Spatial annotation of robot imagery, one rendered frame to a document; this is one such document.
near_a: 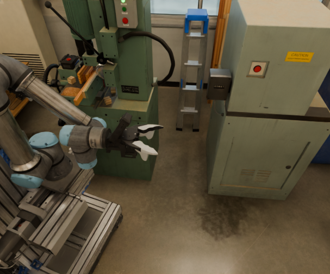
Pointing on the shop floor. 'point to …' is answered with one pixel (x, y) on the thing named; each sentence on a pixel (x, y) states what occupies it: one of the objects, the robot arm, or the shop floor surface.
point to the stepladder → (198, 14)
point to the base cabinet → (113, 163)
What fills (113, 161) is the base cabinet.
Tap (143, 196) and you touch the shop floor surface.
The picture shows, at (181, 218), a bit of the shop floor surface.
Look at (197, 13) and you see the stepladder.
